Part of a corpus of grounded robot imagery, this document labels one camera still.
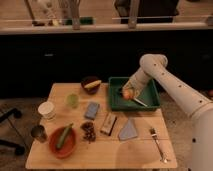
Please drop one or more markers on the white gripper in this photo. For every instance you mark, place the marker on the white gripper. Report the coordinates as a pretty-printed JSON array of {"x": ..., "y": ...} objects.
[{"x": 137, "y": 82}]

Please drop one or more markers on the orange apple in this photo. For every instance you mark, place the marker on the orange apple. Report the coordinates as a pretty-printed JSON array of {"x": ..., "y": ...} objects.
[{"x": 127, "y": 94}]

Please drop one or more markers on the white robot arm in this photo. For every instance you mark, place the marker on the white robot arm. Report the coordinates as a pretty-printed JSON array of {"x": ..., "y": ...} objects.
[{"x": 198, "y": 107}]

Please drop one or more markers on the white spoon in tray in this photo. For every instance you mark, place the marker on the white spoon in tray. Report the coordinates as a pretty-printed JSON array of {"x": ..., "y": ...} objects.
[{"x": 135, "y": 100}]

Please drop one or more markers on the green plastic tray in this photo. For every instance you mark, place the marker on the green plastic tray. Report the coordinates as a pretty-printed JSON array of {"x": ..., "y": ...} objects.
[{"x": 149, "y": 96}]

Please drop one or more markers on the blue folded cloth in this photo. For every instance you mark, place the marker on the blue folded cloth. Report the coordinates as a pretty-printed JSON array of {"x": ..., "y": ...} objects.
[{"x": 128, "y": 131}]

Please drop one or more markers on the yellow banana piece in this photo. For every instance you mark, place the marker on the yellow banana piece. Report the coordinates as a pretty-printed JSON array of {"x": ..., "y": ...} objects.
[{"x": 92, "y": 84}]

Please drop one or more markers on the metal fork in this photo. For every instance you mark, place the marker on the metal fork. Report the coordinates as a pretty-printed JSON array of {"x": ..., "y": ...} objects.
[{"x": 153, "y": 133}]

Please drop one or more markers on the dark brown bowl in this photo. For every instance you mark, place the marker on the dark brown bowl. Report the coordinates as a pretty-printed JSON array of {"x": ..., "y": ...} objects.
[{"x": 87, "y": 80}]

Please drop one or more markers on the blue sponge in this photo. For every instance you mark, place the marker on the blue sponge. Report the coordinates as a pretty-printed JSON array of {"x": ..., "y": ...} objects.
[{"x": 92, "y": 110}]

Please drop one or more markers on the dark grape bunch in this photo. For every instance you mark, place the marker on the dark grape bunch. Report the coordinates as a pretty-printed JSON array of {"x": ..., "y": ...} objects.
[{"x": 89, "y": 131}]

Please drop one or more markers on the green translucent cup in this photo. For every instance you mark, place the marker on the green translucent cup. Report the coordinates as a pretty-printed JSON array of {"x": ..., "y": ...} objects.
[{"x": 72, "y": 100}]

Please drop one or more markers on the wooden table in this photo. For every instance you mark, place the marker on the wooden table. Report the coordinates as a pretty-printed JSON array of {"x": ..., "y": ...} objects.
[{"x": 106, "y": 152}]

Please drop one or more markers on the green cucumber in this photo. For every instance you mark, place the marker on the green cucumber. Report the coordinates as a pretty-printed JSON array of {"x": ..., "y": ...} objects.
[{"x": 63, "y": 136}]

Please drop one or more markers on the orange bowl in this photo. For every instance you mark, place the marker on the orange bowl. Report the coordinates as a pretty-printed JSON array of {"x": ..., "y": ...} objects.
[{"x": 68, "y": 146}]

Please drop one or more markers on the white paper cup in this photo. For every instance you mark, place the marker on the white paper cup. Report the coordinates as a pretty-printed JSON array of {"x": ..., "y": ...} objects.
[{"x": 46, "y": 110}]

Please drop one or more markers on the metal cup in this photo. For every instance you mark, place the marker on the metal cup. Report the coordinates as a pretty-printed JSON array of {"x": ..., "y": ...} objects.
[{"x": 38, "y": 132}]

